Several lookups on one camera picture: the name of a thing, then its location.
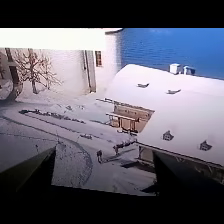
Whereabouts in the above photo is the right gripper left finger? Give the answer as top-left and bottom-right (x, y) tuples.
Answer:
(0, 145), (57, 197)

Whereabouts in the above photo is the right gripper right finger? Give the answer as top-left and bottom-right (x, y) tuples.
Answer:
(152, 150), (224, 197)

